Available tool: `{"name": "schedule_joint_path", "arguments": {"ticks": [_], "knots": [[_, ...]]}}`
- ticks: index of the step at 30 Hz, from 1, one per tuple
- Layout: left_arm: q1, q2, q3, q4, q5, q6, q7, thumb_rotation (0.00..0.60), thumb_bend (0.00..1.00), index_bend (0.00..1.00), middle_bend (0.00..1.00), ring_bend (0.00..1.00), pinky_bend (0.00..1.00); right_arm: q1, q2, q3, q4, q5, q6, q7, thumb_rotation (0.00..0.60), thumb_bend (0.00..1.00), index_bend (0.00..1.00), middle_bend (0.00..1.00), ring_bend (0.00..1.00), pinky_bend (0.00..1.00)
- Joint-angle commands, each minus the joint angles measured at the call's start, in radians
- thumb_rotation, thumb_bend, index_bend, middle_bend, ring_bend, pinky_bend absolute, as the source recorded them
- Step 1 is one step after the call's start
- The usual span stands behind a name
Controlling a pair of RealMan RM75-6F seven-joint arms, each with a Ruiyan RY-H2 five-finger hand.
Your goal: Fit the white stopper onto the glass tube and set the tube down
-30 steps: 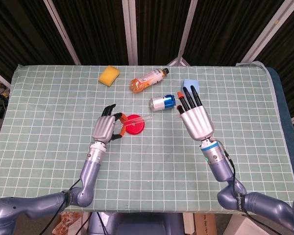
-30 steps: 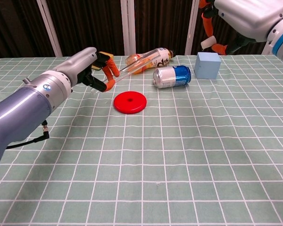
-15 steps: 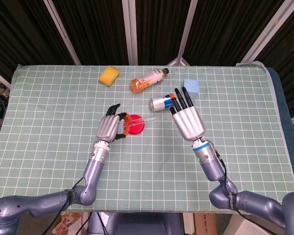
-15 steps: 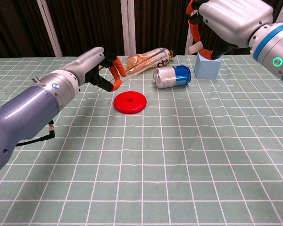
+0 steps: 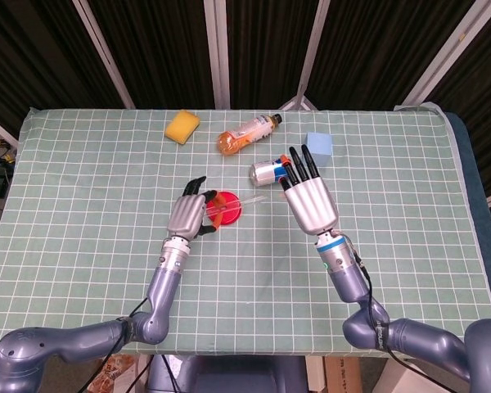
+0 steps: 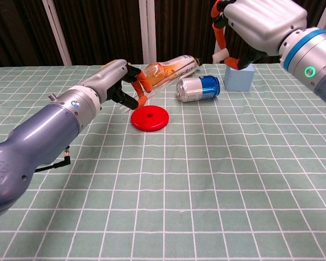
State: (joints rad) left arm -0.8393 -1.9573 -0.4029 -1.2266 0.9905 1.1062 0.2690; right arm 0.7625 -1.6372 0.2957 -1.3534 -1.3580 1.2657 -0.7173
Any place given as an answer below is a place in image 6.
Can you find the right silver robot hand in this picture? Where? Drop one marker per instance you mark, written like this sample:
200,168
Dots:
263,21

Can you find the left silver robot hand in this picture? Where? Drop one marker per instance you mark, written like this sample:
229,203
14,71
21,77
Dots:
108,81

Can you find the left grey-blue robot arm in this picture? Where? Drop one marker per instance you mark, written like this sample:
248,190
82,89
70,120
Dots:
38,136

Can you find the red flat disc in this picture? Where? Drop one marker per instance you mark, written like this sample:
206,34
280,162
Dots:
150,119

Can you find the light blue foam cube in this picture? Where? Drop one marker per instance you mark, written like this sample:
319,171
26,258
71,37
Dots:
239,80

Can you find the orange drink plastic bottle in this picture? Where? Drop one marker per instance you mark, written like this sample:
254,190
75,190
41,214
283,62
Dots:
176,66

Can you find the blue and silver can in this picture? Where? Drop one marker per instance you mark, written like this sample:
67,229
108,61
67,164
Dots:
198,88

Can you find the green checked tablecloth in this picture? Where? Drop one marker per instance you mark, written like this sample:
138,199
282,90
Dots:
179,190

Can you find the white partition post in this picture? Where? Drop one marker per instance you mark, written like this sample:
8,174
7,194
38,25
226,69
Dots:
147,30
57,32
324,13

